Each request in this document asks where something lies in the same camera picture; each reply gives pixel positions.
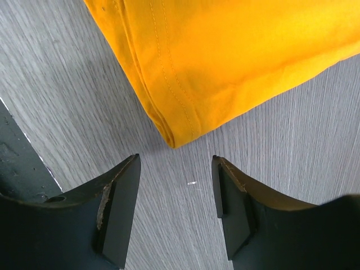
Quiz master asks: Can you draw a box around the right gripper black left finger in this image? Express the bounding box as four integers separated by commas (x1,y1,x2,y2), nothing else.
1,154,141,269

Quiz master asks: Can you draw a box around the orange yellow t shirt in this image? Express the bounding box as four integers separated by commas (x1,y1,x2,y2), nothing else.
85,1,359,148

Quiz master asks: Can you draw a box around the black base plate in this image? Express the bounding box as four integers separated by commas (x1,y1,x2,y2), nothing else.
1,102,62,203

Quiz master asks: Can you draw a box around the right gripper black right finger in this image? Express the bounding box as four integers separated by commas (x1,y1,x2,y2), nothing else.
211,156,359,269

